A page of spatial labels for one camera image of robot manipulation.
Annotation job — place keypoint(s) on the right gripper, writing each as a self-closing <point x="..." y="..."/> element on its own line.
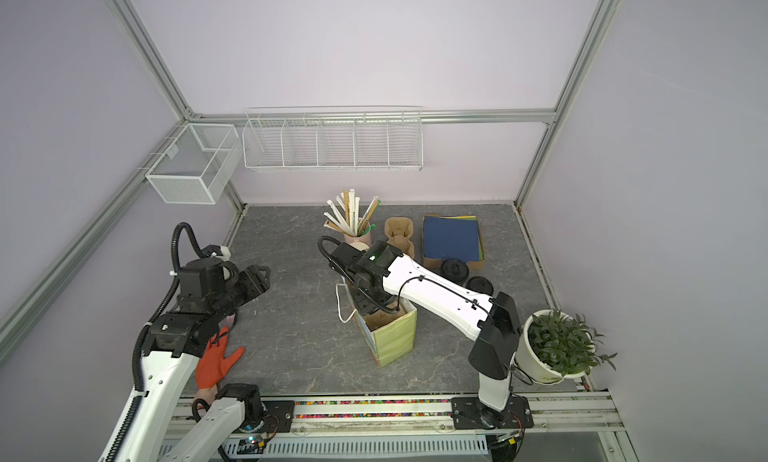
<point x="364" y="304"/>

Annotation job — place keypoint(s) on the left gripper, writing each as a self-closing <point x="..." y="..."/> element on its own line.
<point x="252" y="279"/>

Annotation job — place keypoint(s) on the green paper gift bag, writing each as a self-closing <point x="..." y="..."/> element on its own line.
<point x="388" y="343"/>

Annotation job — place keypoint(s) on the black paper cup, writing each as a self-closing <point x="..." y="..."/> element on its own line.
<point x="454" y="270"/>

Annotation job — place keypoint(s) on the single brown pulp cup carrier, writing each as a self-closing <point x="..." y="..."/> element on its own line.
<point x="380" y="319"/>

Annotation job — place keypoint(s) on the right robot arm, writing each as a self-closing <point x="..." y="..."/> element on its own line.
<point x="491" y="322"/>

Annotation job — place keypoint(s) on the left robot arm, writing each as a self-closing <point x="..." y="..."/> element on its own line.
<point x="181" y="335"/>

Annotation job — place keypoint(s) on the pink metal straw bucket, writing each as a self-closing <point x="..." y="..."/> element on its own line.
<point x="359" y="242"/>

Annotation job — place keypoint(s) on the green wrapped straw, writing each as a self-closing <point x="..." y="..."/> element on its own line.
<point x="368" y="229"/>

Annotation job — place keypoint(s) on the brown pulp cup carrier stack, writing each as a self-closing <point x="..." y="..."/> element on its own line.
<point x="399" y="231"/>

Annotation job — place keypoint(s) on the white wrapped straw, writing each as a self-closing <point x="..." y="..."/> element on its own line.
<point x="352" y="216"/>

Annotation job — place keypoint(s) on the cardboard tray with napkins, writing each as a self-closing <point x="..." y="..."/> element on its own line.
<point x="452" y="237"/>

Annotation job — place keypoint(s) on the black cup lid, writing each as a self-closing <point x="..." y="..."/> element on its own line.
<point x="480" y="284"/>

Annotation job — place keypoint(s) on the small white mesh basket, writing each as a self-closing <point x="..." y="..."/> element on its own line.
<point x="197" y="164"/>

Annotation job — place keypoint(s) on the potted green plant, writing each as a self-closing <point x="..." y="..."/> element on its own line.
<point x="554" y="347"/>

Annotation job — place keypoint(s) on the red handled tool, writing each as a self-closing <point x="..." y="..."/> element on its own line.
<point x="215" y="364"/>

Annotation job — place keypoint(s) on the wide white wire basket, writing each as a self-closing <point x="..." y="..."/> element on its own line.
<point x="333" y="138"/>

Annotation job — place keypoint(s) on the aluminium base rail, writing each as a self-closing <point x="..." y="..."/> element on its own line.
<point x="335" y="427"/>

